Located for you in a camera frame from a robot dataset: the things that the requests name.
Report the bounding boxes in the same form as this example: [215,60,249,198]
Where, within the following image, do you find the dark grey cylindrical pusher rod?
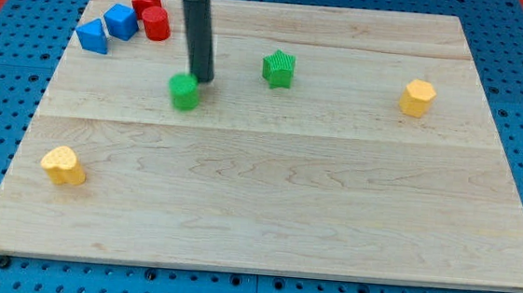
[182,0,214,83]

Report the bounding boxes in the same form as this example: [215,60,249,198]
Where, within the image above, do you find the green cylinder block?
[168,73,200,111]

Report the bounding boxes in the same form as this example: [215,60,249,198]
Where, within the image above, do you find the green star block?
[262,49,296,89]

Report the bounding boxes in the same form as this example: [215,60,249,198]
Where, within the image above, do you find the red cylinder block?
[142,6,172,41]

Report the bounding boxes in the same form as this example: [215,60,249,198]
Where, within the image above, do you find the blue cube block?
[103,3,139,41]

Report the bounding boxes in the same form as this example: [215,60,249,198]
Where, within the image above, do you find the blue triangle block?
[76,19,107,55]

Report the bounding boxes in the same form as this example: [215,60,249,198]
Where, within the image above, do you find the light wooden board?
[0,0,523,292]

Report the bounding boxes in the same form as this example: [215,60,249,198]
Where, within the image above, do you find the yellow heart block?
[40,146,86,186]

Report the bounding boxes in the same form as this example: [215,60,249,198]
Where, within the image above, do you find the yellow hexagon block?
[398,79,437,118]

